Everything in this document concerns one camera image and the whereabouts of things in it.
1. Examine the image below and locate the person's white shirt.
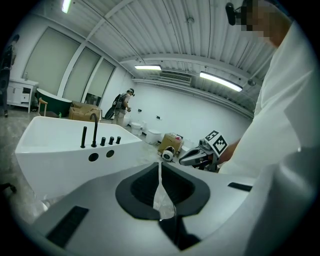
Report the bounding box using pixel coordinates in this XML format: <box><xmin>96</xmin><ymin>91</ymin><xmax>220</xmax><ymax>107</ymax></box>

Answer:
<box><xmin>219</xmin><ymin>21</ymin><xmax>320</xmax><ymax>256</ymax></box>

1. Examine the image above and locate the wooden stool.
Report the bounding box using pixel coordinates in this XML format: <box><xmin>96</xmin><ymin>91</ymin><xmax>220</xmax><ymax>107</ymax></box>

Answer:
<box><xmin>37</xmin><ymin>97</ymin><xmax>49</xmax><ymax>117</ymax></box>

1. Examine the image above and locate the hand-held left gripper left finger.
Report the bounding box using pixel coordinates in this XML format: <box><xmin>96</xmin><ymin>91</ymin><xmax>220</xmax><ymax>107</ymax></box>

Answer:
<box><xmin>32</xmin><ymin>162</ymin><xmax>180</xmax><ymax>253</ymax></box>

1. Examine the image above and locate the person's head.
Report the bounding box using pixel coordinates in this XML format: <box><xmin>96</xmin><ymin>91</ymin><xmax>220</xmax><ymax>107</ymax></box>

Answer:
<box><xmin>240</xmin><ymin>0</ymin><xmax>293</xmax><ymax>48</ymax></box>

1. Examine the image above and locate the black hand shower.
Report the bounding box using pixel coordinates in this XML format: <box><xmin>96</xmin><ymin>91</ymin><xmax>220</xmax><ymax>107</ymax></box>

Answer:
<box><xmin>79</xmin><ymin>126</ymin><xmax>88</xmax><ymax>149</ymax></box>

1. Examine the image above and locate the ceiling tube light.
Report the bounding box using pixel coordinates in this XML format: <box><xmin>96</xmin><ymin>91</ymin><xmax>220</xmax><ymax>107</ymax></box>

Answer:
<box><xmin>61</xmin><ymin>0</ymin><xmax>73</xmax><ymax>14</ymax></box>
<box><xmin>198</xmin><ymin>70</ymin><xmax>244</xmax><ymax>93</ymax></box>
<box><xmin>134</xmin><ymin>64</ymin><xmax>163</xmax><ymax>71</ymax></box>

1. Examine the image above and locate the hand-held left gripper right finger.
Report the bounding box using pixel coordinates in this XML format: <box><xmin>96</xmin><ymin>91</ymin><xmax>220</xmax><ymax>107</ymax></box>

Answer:
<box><xmin>161</xmin><ymin>161</ymin><xmax>257</xmax><ymax>243</ymax></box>

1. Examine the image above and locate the black curved faucet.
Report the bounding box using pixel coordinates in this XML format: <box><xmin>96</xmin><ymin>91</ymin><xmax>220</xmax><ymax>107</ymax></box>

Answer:
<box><xmin>89</xmin><ymin>113</ymin><xmax>100</xmax><ymax>148</ymax></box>

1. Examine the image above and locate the large cardboard box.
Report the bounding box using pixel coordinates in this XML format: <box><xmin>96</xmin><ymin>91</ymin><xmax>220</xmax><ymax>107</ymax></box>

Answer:
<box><xmin>68</xmin><ymin>100</ymin><xmax>103</xmax><ymax>122</ymax></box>

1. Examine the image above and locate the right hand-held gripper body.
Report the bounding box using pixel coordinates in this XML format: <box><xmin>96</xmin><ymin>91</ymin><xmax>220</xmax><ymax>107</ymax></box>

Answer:
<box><xmin>198</xmin><ymin>129</ymin><xmax>229</xmax><ymax>173</ymax></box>

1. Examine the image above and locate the window roller blind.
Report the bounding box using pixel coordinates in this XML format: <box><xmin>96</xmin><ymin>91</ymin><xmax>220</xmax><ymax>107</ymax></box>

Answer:
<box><xmin>62</xmin><ymin>46</ymin><xmax>102</xmax><ymax>102</ymax></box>
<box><xmin>87</xmin><ymin>58</ymin><xmax>116</xmax><ymax>99</ymax></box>
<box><xmin>21</xmin><ymin>26</ymin><xmax>81</xmax><ymax>96</ymax></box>

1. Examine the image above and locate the white bathtub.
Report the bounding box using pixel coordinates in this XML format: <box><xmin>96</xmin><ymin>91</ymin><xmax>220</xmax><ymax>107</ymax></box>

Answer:
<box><xmin>14</xmin><ymin>115</ymin><xmax>144</xmax><ymax>201</ymax></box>

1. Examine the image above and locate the brown cardboard box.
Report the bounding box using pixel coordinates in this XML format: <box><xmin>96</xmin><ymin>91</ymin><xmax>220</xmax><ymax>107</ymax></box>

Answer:
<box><xmin>157</xmin><ymin>132</ymin><xmax>185</xmax><ymax>156</ymax></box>

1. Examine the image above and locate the black head camera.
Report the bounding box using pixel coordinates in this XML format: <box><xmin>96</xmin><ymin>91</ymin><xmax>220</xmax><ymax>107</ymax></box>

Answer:
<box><xmin>224</xmin><ymin>0</ymin><xmax>252</xmax><ymax>26</ymax></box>

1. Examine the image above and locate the white toilet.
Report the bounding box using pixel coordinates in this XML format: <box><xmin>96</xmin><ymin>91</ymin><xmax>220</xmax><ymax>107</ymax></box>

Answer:
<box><xmin>145</xmin><ymin>128</ymin><xmax>163</xmax><ymax>145</ymax></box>
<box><xmin>130</xmin><ymin>121</ymin><xmax>144</xmax><ymax>136</ymax></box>

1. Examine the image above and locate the ceiling air vent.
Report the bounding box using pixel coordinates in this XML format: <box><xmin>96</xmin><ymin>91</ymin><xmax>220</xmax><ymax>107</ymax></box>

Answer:
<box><xmin>158</xmin><ymin>70</ymin><xmax>194</xmax><ymax>87</ymax></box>

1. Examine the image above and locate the person's right forearm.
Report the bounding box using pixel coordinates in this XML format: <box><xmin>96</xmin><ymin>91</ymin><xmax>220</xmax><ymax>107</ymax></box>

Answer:
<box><xmin>219</xmin><ymin>139</ymin><xmax>243</xmax><ymax>166</ymax></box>

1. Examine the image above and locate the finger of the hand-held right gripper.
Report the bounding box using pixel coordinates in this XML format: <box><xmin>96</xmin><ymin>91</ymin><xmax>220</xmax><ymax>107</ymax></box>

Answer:
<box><xmin>178</xmin><ymin>151</ymin><xmax>208</xmax><ymax>167</ymax></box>
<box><xmin>185</xmin><ymin>146</ymin><xmax>206</xmax><ymax>155</ymax></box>

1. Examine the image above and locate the dark green bathtub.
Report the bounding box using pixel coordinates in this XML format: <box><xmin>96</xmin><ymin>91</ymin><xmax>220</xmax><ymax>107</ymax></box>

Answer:
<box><xmin>35</xmin><ymin>87</ymin><xmax>73</xmax><ymax>118</ymax></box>

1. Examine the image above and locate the white cabinet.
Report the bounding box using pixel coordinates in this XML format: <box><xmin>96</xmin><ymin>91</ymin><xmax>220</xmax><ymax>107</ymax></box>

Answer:
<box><xmin>6</xmin><ymin>78</ymin><xmax>40</xmax><ymax>114</ymax></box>

